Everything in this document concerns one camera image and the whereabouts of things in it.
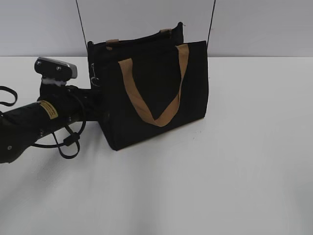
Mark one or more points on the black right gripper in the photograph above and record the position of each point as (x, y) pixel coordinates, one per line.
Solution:
(70, 102)

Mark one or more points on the black tote bag tan handles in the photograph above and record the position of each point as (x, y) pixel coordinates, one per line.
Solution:
(148, 85)

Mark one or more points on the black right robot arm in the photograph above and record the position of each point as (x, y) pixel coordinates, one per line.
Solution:
(20, 129)

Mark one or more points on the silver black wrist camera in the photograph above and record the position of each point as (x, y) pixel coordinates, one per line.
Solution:
(55, 72)

